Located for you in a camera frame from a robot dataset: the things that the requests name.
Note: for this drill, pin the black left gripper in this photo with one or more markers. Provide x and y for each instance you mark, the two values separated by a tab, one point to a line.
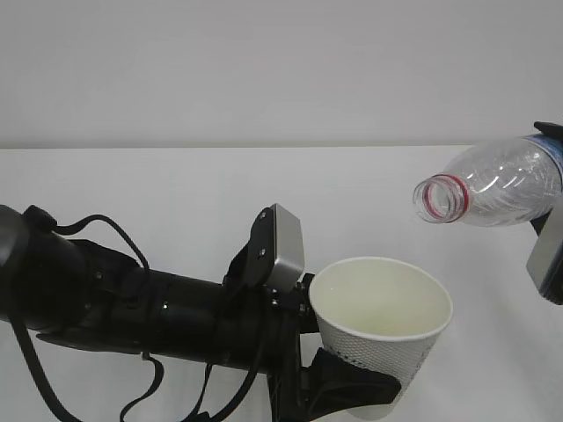
329	384

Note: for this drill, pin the clear water bottle red label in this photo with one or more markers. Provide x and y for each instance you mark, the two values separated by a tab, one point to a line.
496	183

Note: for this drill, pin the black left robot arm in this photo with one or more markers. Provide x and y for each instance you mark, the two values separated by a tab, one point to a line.
74	293

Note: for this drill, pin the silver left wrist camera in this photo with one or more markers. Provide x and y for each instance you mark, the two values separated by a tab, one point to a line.
275	253

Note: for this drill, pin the white paper cup green logo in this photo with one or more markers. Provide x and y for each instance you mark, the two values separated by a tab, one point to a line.
380	314

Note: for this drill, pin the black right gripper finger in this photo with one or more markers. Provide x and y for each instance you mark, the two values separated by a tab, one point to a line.
549	129

